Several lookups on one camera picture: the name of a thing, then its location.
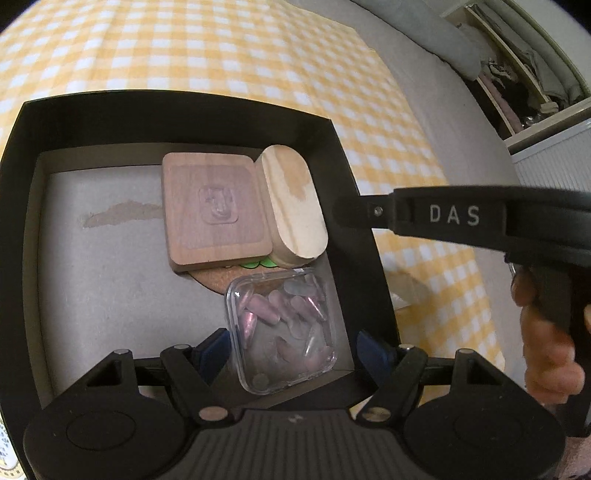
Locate square wooden block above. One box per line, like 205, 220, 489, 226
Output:
161, 151, 271, 273

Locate grey bed sheet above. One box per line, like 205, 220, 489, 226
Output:
284, 0, 591, 480

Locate oval wooden block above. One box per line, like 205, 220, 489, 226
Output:
255, 144, 330, 269

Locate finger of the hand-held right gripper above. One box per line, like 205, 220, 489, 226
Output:
333, 193, 394, 230

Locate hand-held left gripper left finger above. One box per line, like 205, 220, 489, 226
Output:
81, 329, 230, 425

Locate open wardrobe with clothes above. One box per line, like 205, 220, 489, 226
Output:
441, 0, 591, 140

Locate black cardboard box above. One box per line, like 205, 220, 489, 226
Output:
0, 90, 400, 480

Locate person's right hand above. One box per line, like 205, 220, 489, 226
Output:
510, 270, 587, 409

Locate white ribbed cabinet panel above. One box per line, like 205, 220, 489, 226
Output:
507, 114, 591, 191

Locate yellow checked cloth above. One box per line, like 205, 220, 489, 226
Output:
0, 0, 509, 403

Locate round cork coaster green figure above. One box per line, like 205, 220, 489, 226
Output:
187, 257, 278, 299

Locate clear case of fake nails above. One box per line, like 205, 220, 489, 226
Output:
224, 268, 337, 394

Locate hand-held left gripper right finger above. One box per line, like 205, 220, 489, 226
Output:
355, 330, 506, 423

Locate grey long pillow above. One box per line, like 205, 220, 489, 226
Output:
353, 0, 482, 83

